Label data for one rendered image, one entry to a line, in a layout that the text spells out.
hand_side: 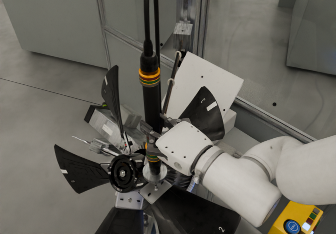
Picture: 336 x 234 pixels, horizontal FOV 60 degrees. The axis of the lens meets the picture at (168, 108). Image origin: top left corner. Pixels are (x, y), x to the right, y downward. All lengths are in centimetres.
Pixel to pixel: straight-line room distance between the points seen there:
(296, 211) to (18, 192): 201
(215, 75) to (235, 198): 60
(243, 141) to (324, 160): 110
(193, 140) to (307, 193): 27
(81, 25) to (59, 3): 28
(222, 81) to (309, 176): 68
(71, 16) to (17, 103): 103
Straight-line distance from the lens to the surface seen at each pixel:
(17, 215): 245
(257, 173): 59
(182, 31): 122
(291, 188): 47
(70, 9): 319
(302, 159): 45
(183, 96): 113
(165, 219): 89
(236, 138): 152
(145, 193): 93
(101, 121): 122
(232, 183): 57
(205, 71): 110
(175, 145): 62
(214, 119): 80
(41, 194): 248
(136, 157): 92
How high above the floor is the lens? 199
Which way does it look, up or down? 44 degrees down
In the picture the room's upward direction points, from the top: straight up
